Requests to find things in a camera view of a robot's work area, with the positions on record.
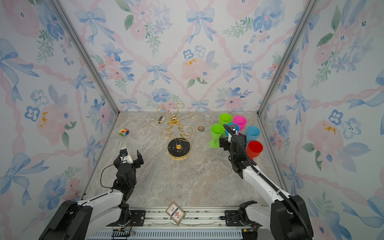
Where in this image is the gold wire glass rack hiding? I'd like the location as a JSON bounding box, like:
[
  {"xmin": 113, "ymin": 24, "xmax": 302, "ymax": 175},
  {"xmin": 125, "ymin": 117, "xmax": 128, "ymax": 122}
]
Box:
[{"xmin": 149, "ymin": 102, "xmax": 199, "ymax": 160}]

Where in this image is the left corner aluminium post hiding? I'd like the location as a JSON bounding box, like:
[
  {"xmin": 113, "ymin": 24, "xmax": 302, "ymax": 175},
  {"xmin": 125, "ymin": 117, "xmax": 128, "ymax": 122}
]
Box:
[{"xmin": 48, "ymin": 0, "xmax": 120, "ymax": 115}]

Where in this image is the diamond printed card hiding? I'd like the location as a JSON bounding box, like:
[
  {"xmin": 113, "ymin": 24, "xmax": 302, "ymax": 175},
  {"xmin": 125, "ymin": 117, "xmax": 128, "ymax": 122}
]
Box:
[{"xmin": 166, "ymin": 203, "xmax": 186, "ymax": 225}]

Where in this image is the magenta wine glass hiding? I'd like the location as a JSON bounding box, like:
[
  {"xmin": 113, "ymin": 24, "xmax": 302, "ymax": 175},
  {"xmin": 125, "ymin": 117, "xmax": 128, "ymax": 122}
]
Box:
[{"xmin": 233, "ymin": 116, "xmax": 247, "ymax": 131}]

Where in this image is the blue back wine glass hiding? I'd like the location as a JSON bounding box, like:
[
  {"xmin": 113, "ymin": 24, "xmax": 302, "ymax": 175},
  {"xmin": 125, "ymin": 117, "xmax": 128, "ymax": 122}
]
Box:
[{"xmin": 228, "ymin": 123, "xmax": 240, "ymax": 135}]

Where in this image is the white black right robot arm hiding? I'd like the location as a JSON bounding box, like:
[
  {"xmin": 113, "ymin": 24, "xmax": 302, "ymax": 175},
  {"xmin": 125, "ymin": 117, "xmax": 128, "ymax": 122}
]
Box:
[{"xmin": 220, "ymin": 134, "xmax": 314, "ymax": 240}]

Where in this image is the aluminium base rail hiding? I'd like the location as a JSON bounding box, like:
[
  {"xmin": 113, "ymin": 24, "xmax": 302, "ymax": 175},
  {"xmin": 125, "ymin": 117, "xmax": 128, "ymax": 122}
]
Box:
[{"xmin": 74, "ymin": 205, "xmax": 301, "ymax": 240}]

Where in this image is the colourful small toy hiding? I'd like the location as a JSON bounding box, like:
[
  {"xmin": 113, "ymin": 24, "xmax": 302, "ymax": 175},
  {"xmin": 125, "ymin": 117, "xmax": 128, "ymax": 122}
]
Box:
[{"xmin": 119, "ymin": 129, "xmax": 130, "ymax": 136}]

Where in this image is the lime green wine glass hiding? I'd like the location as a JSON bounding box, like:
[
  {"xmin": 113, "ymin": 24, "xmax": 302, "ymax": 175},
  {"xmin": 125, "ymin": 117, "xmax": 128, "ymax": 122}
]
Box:
[
  {"xmin": 219, "ymin": 113, "xmax": 233, "ymax": 125},
  {"xmin": 209, "ymin": 124, "xmax": 225, "ymax": 149}
]

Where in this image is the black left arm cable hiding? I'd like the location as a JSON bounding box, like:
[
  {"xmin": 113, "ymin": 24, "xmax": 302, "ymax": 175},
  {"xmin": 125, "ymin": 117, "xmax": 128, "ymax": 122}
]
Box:
[{"xmin": 99, "ymin": 163, "xmax": 121, "ymax": 190}]

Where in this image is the red wine glass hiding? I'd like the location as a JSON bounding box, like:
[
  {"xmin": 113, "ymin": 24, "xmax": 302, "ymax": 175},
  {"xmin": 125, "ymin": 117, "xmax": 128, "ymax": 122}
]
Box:
[{"xmin": 246, "ymin": 141, "xmax": 264, "ymax": 159}]

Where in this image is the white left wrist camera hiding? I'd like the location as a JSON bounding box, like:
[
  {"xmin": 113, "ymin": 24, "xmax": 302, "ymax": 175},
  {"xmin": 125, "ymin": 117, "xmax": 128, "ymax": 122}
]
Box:
[{"xmin": 119, "ymin": 148, "xmax": 134, "ymax": 165}]

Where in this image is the corner aluminium post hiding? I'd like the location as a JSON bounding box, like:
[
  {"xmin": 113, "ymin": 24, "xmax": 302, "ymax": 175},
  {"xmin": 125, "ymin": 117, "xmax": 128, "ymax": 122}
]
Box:
[
  {"xmin": 257, "ymin": 0, "xmax": 319, "ymax": 118},
  {"xmin": 48, "ymin": 0, "xmax": 120, "ymax": 115}
]

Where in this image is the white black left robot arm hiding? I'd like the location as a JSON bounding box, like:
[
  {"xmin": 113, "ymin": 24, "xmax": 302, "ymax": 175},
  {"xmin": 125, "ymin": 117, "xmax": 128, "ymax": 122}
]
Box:
[{"xmin": 39, "ymin": 149, "xmax": 144, "ymax": 240}]

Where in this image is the black corrugated cable conduit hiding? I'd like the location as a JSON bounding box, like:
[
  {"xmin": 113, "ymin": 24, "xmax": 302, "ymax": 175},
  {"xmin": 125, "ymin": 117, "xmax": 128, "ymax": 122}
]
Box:
[{"xmin": 222, "ymin": 123, "xmax": 314, "ymax": 240}]

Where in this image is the right corner aluminium post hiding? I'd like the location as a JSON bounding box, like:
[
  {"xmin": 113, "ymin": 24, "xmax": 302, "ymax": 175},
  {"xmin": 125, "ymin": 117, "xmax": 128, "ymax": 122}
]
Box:
[{"xmin": 257, "ymin": 0, "xmax": 319, "ymax": 118}]

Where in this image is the light blue front wine glass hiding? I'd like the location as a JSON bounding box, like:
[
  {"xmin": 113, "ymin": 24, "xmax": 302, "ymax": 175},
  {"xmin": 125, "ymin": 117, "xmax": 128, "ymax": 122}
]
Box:
[{"xmin": 246, "ymin": 126, "xmax": 261, "ymax": 144}]

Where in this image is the lime green back wine glass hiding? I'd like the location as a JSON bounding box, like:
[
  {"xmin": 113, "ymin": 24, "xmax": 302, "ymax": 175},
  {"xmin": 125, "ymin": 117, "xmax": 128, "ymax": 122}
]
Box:
[{"xmin": 209, "ymin": 124, "xmax": 225, "ymax": 149}]

